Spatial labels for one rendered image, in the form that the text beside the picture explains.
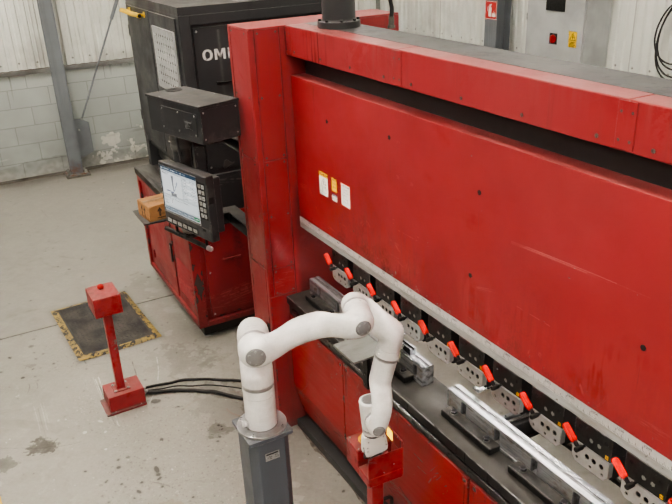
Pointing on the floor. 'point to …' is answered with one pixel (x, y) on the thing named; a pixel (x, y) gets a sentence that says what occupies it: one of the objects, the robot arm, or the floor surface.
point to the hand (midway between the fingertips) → (376, 461)
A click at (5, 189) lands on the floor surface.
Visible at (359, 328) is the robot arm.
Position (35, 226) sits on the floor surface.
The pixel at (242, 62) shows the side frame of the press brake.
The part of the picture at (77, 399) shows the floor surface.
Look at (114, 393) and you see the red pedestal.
